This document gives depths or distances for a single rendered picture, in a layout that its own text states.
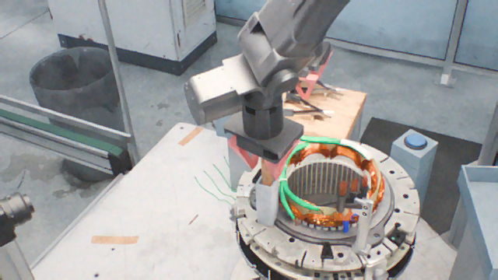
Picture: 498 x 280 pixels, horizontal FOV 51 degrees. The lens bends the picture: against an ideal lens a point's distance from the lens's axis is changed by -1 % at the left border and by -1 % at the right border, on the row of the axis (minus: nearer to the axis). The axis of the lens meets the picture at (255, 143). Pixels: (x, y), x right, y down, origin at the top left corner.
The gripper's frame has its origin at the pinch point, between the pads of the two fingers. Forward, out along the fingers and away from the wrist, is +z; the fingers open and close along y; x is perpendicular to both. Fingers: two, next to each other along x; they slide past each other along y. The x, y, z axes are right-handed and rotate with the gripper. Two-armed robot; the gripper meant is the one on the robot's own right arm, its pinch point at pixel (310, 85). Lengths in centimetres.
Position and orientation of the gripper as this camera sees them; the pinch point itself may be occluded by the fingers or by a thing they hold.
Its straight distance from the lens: 122.7
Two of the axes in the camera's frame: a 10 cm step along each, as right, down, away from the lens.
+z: 0.8, 7.5, 6.6
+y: -3.9, 6.3, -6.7
